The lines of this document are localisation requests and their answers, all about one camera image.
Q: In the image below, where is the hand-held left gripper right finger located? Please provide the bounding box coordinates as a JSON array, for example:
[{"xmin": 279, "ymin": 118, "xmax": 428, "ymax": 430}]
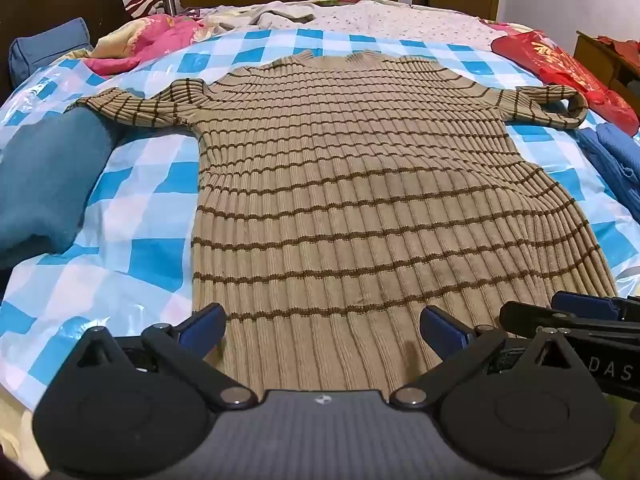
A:
[{"xmin": 390, "ymin": 306, "xmax": 593, "ymax": 408}]

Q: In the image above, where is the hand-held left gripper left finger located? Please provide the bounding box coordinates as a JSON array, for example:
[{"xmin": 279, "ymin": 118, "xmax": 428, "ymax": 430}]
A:
[{"xmin": 75, "ymin": 302, "xmax": 258, "ymax": 408}]

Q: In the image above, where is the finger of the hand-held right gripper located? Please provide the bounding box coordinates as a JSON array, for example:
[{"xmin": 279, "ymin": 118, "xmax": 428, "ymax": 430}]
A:
[
  {"xmin": 551, "ymin": 291, "xmax": 640, "ymax": 321},
  {"xmin": 499, "ymin": 301, "xmax": 640, "ymax": 336}
]

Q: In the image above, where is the beige brown-striped knit sweater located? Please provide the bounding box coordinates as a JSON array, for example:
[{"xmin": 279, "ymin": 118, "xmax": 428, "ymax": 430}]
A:
[{"xmin": 67, "ymin": 50, "xmax": 618, "ymax": 391}]

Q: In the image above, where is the blue white checkered plastic sheet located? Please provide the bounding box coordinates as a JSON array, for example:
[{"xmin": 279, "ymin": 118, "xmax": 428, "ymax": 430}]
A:
[{"xmin": 0, "ymin": 27, "xmax": 640, "ymax": 411}]

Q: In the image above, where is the blue knit garment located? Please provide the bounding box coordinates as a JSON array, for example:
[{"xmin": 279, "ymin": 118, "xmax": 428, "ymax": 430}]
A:
[{"xmin": 577, "ymin": 125, "xmax": 640, "ymax": 221}]

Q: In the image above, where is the teal fleece cloth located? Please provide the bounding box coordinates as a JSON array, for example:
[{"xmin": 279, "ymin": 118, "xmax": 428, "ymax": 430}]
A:
[{"xmin": 0, "ymin": 107, "xmax": 126, "ymax": 271}]

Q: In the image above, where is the wooden bedside cabinet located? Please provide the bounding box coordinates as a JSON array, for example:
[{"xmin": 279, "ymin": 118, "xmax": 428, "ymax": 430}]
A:
[{"xmin": 572, "ymin": 30, "xmax": 640, "ymax": 136}]

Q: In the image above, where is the red plastic bag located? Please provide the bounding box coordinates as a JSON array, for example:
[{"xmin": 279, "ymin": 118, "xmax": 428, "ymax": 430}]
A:
[{"xmin": 491, "ymin": 30, "xmax": 640, "ymax": 136}]

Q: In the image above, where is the red cloth on cabinet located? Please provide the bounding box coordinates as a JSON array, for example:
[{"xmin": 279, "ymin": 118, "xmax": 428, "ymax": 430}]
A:
[{"xmin": 595, "ymin": 35, "xmax": 640, "ymax": 61}]

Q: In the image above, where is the pink floral quilt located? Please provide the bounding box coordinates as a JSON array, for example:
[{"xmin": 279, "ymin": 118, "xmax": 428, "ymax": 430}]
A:
[{"xmin": 82, "ymin": 12, "xmax": 221, "ymax": 78}]

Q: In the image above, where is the white floral bedsheet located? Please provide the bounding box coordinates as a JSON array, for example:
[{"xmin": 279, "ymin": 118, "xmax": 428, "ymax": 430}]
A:
[{"xmin": 300, "ymin": 0, "xmax": 506, "ymax": 51}]

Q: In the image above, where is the blue pillow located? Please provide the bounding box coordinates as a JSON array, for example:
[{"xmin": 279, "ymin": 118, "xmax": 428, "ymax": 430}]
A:
[{"xmin": 7, "ymin": 17, "xmax": 93, "ymax": 86}]

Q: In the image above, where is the cream cloth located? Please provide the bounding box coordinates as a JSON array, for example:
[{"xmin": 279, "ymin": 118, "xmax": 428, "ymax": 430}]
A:
[{"xmin": 207, "ymin": 1, "xmax": 331, "ymax": 31}]

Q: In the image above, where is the zebra striped cloth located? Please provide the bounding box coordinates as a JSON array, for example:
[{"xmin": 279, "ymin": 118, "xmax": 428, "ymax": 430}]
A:
[{"xmin": 125, "ymin": 0, "xmax": 166, "ymax": 20}]

